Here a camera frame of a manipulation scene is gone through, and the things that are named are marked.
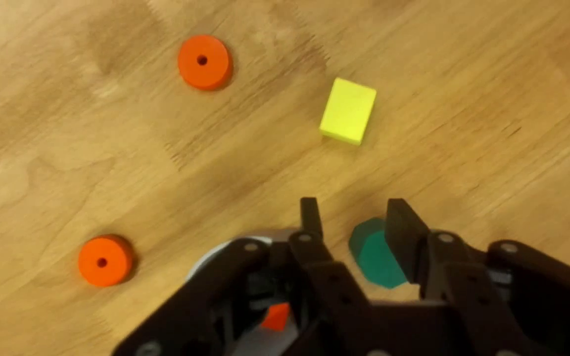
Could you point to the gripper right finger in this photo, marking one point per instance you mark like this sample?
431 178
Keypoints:
458 277

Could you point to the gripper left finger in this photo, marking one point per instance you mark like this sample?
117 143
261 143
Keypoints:
324 277

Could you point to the gray pot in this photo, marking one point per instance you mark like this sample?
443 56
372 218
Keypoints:
265 338

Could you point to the green octagonal block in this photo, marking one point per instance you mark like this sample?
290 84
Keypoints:
376 257

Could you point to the orange angular block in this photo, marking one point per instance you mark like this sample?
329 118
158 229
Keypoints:
276 316

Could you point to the yellow rectangular block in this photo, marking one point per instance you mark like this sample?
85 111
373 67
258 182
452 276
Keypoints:
348 111

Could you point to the orange round block with hole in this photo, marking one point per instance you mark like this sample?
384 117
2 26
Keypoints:
205 62
104 260

